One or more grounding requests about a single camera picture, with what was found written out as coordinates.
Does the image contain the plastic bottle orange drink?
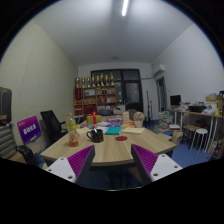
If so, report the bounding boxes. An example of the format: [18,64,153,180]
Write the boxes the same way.
[66,113,79,147]

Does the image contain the wooden side desk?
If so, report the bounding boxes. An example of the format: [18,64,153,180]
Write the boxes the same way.
[171,109,224,152]

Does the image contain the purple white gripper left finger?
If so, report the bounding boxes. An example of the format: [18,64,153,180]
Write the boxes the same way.
[46,145,95,183]

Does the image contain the wooden trophy shelf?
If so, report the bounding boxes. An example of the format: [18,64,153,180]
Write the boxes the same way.
[74,85,117,115]

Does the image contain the yellow paper pad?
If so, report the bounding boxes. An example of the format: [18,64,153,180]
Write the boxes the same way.
[122,127,145,135]

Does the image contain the yellow gift box red ribbon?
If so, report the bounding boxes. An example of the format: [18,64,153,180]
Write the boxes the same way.
[86,112,102,125]

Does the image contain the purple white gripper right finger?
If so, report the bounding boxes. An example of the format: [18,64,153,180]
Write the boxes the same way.
[131,144,182,183]

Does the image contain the dark glass door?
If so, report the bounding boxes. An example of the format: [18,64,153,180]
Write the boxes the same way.
[91,69,143,111]

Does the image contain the red round coaster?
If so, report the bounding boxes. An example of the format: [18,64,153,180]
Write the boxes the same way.
[115,136,127,141]

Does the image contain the large wooden table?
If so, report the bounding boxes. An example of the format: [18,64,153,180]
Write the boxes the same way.
[39,114,178,168]

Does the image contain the ceiling tube light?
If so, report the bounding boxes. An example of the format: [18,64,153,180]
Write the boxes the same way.
[121,0,129,16]

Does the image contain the black mug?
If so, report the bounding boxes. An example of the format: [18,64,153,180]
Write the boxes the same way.
[86,129,104,143]

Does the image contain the teal notebook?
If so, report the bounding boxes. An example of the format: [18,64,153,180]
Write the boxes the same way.
[105,127,121,135]

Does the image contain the black office chair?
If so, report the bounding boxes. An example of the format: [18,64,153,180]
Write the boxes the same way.
[41,110,67,143]

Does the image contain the white wall air conditioner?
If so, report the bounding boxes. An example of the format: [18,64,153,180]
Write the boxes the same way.
[153,64,165,76]

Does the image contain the purple sign board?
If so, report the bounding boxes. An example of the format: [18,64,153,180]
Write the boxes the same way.
[17,116,41,144]

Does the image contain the computer monitor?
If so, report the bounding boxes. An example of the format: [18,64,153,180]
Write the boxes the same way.
[170,95,181,106]

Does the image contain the white round stool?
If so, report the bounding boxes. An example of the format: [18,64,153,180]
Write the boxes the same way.
[192,128,208,151]

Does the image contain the flower bouquet in white pot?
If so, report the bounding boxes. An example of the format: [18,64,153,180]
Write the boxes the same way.
[133,112,145,128]

